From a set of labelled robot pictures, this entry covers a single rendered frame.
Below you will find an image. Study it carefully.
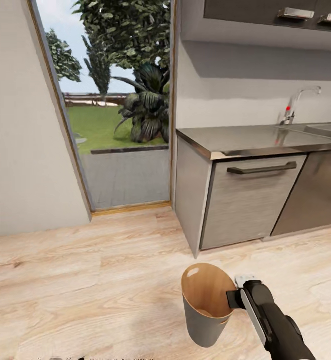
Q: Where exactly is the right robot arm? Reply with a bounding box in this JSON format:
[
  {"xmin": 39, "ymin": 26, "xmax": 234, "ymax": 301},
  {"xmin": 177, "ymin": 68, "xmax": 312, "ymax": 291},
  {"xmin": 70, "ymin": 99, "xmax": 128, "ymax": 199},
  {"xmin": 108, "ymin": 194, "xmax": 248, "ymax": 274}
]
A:
[{"xmin": 226, "ymin": 274, "xmax": 317, "ymax": 360}]

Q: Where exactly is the trash can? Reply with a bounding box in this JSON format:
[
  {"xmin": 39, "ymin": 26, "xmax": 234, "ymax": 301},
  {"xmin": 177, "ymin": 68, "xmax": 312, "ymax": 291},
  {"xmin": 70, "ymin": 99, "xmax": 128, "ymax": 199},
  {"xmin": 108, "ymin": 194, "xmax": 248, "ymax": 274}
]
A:
[{"xmin": 181, "ymin": 263, "xmax": 237, "ymax": 348}]

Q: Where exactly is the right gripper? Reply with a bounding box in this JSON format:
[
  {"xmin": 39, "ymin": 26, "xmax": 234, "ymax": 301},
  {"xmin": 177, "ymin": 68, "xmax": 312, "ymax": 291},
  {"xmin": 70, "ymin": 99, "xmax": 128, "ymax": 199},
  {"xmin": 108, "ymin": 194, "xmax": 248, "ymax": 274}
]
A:
[{"xmin": 226, "ymin": 288, "xmax": 246, "ymax": 310}]

